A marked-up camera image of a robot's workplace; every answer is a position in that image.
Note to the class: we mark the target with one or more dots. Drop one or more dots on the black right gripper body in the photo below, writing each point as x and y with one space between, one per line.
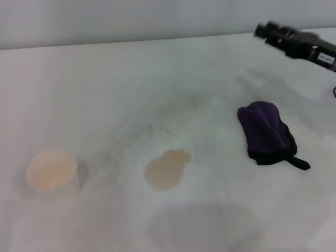
309 47

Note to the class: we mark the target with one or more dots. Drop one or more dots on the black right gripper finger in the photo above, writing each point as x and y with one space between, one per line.
279 26
265 32

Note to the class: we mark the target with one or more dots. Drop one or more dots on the purple rag with black trim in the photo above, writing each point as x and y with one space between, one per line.
265 128

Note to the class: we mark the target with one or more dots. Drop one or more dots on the brown water stain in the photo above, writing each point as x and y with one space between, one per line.
165 169

